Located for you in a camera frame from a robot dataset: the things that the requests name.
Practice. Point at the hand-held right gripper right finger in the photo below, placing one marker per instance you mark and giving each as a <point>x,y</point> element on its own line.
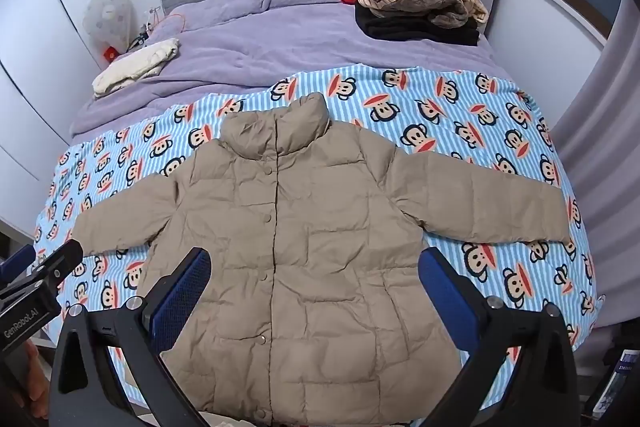
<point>445,292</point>

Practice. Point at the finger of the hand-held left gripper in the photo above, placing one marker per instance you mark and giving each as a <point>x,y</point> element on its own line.
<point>60,257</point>
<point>15,264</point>

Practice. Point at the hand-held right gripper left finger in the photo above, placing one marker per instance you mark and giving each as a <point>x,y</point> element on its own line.
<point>181,292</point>

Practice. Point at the khaki puffer jacket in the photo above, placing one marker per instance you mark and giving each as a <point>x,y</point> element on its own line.
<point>310,232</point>

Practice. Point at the person's left hand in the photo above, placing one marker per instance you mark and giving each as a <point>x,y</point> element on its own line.
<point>39,382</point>

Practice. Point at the monkey print striped blanket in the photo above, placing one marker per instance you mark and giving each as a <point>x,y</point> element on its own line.
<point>450,132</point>

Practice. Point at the white wardrobe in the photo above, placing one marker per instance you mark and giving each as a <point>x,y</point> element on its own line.
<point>30,82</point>

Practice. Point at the dark box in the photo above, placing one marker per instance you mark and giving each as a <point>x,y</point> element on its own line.
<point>617,377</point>

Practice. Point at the cream folded garment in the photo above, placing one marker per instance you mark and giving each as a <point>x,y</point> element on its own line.
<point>130,69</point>

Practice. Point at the red packet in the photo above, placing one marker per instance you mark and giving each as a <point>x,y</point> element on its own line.
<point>111,53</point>

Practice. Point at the grey curtain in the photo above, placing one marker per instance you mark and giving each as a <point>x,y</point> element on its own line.
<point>600,132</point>

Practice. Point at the covered standing fan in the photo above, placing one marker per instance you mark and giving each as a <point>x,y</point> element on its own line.
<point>107,17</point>

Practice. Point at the purple duvet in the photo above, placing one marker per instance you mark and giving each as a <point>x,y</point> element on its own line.
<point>250,52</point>

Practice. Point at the black folded garment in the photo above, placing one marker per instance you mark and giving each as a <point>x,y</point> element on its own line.
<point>400,27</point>

